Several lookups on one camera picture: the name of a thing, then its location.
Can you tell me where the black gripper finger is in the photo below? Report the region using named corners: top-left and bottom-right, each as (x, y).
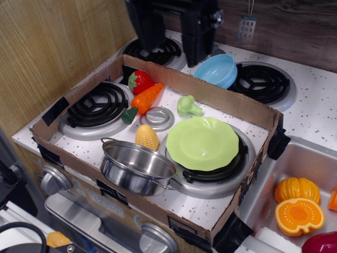
top-left (180, 1), bottom-right (223, 67)
top-left (126, 1), bottom-right (166, 52)

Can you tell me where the green toy broccoli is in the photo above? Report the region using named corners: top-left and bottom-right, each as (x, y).
top-left (177, 95), bottom-right (202, 116)

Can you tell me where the stainless steel pot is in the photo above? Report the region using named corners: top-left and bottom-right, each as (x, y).
top-left (101, 138), bottom-right (183, 196)

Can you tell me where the silver back stove knob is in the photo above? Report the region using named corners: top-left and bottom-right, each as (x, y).
top-left (209, 44), bottom-right (225, 57)

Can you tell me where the silver stove knob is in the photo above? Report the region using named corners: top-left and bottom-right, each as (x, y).
top-left (209, 44), bottom-right (225, 57)
top-left (140, 106), bottom-right (175, 132)

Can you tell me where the back left black burner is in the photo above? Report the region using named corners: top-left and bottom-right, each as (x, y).
top-left (121, 38), bottom-right (182, 65)

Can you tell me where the black burner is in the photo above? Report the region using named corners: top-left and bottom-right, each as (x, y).
top-left (121, 38), bottom-right (182, 65)
top-left (229, 63), bottom-right (290, 104)
top-left (66, 82), bottom-right (130, 128)
top-left (159, 134), bottom-right (249, 184)

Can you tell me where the hanging silver slotted spatula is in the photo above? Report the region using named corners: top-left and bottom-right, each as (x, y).
top-left (235, 0), bottom-right (257, 45)

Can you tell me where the light blue plastic bowl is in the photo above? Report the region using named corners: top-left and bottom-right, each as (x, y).
top-left (194, 54), bottom-right (238, 89)

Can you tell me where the red toy strawberry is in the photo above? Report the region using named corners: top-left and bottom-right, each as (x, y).
top-left (128, 70), bottom-right (155, 95)

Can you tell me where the orange toy carrot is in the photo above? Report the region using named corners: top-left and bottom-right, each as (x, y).
top-left (122, 83), bottom-right (164, 124)

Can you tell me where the back right black burner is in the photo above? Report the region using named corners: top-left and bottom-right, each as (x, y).
top-left (229, 63), bottom-right (290, 104)

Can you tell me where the front left black burner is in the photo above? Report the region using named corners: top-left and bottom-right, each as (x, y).
top-left (66, 82), bottom-right (130, 128)

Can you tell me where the silver centre stove knob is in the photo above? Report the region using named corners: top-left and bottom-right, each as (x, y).
top-left (140, 106), bottom-right (175, 132)

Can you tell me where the yellow toy corn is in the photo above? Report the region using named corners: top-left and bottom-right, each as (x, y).
top-left (135, 124), bottom-right (160, 151)

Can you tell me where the light green plastic plate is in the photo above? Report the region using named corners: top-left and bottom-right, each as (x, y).
top-left (165, 116), bottom-right (239, 172)

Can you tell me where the front right black burner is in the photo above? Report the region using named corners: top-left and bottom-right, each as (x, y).
top-left (159, 134), bottom-right (249, 184)

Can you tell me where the silver toy sink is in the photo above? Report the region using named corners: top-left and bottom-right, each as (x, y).
top-left (236, 137), bottom-right (336, 252)

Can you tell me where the brown cardboard fence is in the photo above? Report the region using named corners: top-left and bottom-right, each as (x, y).
top-left (31, 55), bottom-right (283, 252)

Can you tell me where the left silver oven knob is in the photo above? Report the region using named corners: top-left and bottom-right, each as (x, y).
top-left (41, 165), bottom-right (72, 196)

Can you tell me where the silver oven knob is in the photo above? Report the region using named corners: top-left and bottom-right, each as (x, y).
top-left (139, 222), bottom-right (178, 253)
top-left (41, 165), bottom-right (72, 196)

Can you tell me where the orange toy pumpkin half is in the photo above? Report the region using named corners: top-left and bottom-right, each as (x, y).
top-left (274, 177), bottom-right (321, 205)

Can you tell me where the cut orange pumpkin half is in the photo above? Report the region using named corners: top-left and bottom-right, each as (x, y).
top-left (274, 198), bottom-right (325, 237)

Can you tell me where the right silver oven knob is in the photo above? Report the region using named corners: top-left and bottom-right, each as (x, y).
top-left (139, 222), bottom-right (178, 253)

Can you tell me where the orange toy piece at edge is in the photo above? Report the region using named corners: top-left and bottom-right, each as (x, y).
top-left (328, 187), bottom-right (337, 211)

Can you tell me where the orange toy below stove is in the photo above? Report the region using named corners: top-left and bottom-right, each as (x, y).
top-left (46, 231), bottom-right (71, 248)

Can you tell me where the dark red toy pepper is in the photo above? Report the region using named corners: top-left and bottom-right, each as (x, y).
top-left (302, 231), bottom-right (336, 253)

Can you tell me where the silver oven door handle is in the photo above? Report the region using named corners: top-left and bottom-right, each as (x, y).
top-left (45, 193), bottom-right (141, 252)

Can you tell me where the black cable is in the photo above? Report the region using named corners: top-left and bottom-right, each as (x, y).
top-left (0, 221), bottom-right (48, 253)

